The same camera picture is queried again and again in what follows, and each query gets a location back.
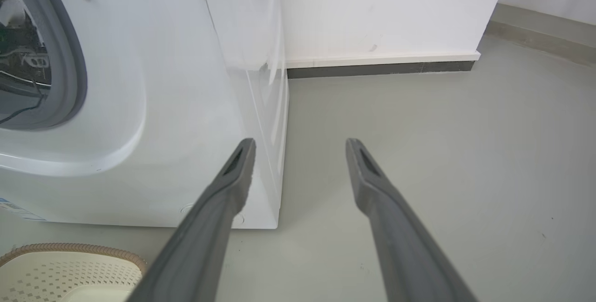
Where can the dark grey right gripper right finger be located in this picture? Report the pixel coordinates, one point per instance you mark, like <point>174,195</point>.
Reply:
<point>400,241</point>

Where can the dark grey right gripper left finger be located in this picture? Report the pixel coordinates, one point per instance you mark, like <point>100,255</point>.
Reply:
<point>205,237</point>

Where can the cream perforated laundry basket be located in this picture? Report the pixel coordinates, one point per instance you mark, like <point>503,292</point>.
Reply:
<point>65,276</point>

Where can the white front-load washing machine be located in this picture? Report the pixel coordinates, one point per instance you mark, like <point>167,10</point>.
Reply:
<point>163,97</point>

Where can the blue energy label sticker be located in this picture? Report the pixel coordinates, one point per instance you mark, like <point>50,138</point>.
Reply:
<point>18,210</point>

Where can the grey rubber door gasket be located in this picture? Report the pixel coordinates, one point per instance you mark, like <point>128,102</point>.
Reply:
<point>63,55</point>

